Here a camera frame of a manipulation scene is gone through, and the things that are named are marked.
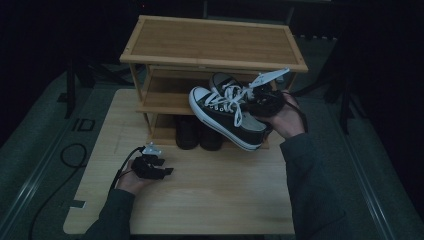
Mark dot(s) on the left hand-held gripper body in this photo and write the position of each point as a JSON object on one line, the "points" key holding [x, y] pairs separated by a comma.
{"points": [[145, 166]]}

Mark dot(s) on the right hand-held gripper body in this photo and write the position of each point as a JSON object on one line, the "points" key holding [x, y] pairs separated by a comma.
{"points": [[268, 101]]}

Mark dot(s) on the black leather shoe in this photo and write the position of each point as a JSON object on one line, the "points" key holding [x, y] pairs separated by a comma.
{"points": [[210, 138], [186, 133]]}

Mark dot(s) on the three-tier wooden shoe rack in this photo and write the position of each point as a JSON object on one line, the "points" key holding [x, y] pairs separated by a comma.
{"points": [[213, 43]]}

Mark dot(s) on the person's left hand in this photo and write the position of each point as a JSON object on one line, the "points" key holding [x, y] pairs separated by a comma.
{"points": [[130, 183]]}

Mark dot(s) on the person's right hand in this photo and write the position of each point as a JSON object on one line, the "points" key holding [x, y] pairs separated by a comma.
{"points": [[288, 123]]}

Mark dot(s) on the black metal stand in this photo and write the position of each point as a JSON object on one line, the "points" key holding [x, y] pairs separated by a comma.
{"points": [[346, 100], [70, 90]]}

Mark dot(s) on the grey metal frame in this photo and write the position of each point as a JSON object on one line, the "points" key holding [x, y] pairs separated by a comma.
{"points": [[290, 15]]}

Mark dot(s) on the metal floor rail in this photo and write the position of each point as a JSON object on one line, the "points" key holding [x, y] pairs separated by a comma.
{"points": [[370, 186], [30, 186]]}

